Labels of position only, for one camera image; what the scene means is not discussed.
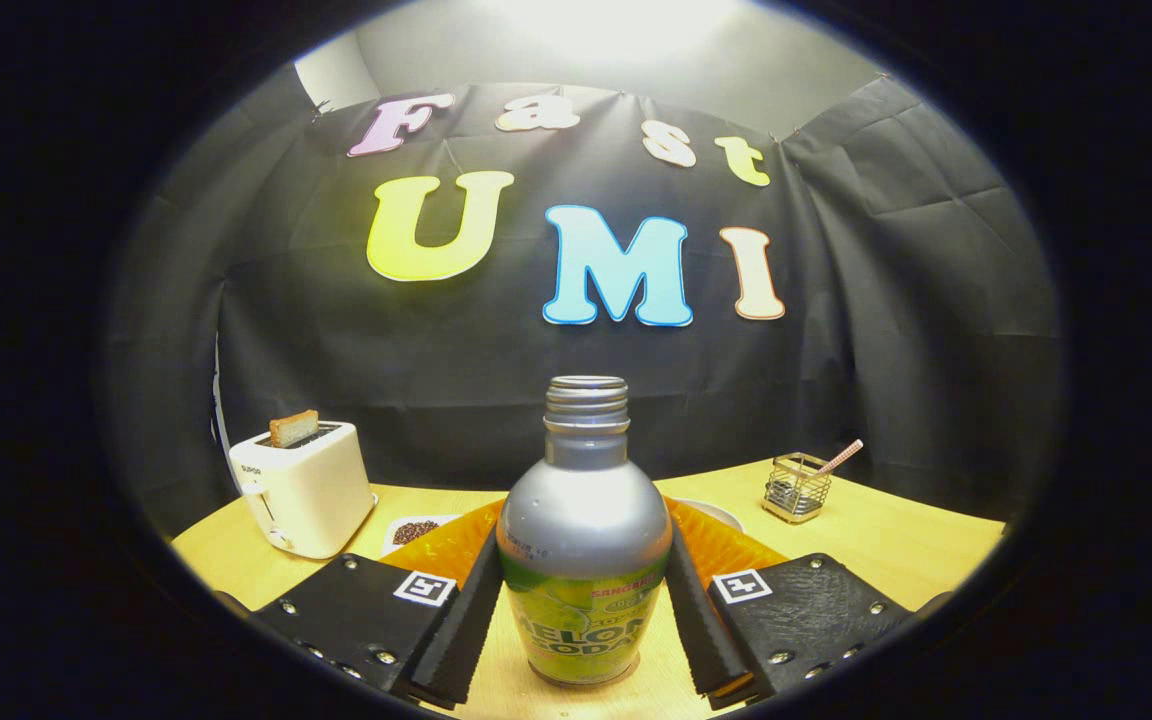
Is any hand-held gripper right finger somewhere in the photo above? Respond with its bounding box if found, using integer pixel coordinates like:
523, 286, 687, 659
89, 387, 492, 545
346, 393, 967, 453
664, 497, 938, 711

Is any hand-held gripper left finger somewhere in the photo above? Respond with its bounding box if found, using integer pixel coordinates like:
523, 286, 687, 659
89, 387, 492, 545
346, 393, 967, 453
254, 500, 505, 711

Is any silver green-label juice bottle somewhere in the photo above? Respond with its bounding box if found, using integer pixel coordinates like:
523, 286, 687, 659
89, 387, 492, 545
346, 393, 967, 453
496, 375, 674, 688

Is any white divided bean plate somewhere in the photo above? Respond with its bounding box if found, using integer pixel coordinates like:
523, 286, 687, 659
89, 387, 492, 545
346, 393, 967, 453
381, 514, 463, 558

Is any white round sausage plate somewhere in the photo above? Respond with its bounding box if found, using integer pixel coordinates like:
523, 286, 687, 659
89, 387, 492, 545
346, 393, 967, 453
676, 498, 746, 537

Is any white toaster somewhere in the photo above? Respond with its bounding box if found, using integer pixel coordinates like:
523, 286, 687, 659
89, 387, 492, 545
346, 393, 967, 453
228, 420, 379, 561

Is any wooden table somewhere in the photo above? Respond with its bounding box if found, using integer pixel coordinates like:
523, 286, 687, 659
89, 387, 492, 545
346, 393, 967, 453
171, 458, 1007, 720

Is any toast slice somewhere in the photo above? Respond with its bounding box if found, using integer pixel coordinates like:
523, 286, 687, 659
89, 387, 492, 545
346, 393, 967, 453
269, 409, 322, 449

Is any wire mesh holder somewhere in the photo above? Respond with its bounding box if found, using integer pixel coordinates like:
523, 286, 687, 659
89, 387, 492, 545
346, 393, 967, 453
762, 452, 834, 525

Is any white cable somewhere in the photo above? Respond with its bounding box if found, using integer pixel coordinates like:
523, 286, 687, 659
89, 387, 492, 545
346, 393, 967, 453
210, 335, 238, 491

